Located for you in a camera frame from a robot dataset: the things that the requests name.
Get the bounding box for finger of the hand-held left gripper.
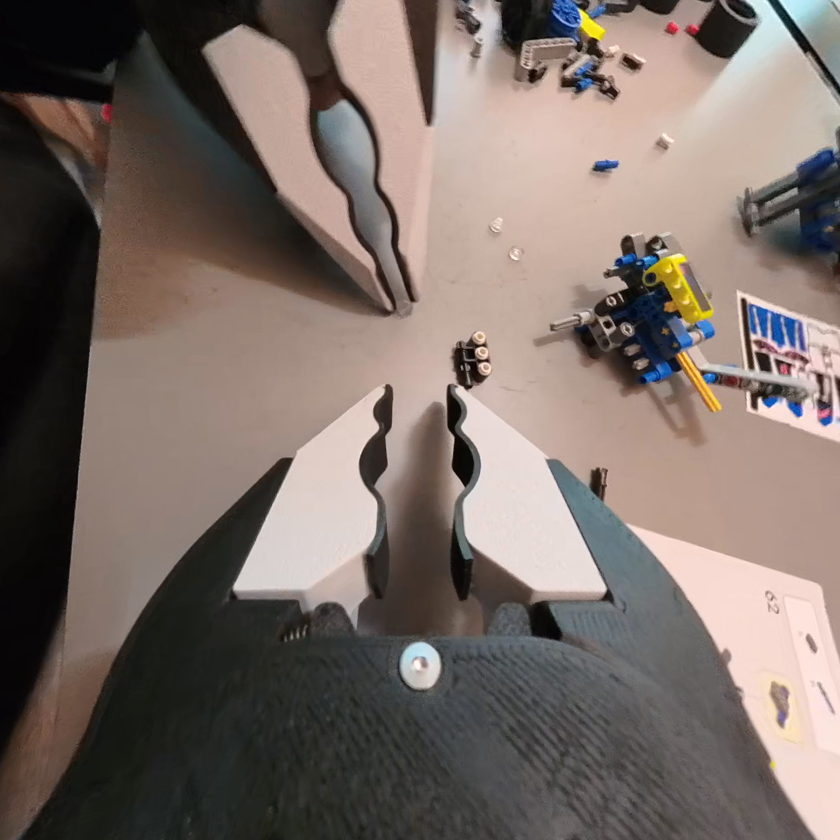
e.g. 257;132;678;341
202;24;397;315
327;0;438;304

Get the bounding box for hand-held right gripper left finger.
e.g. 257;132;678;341
233;385;394;631

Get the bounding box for grey lego beam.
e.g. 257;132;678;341
699;363;821;398

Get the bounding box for person's dark clothing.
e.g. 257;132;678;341
0;0;145;756

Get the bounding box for pile of small lego pieces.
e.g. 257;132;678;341
453;0;647;101

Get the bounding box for lego instruction booklet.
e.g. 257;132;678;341
626;525;840;840

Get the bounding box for black lego piece tan pins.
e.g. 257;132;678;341
451;330;494;389

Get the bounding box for blue grey lego assembly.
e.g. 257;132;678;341
736;128;840;257

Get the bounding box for blue yellow lego assembly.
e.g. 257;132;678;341
550;233;723;413

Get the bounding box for lego sticker sheet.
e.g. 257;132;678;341
735;290;840;444

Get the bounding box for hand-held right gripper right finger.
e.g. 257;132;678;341
447;385;609;632

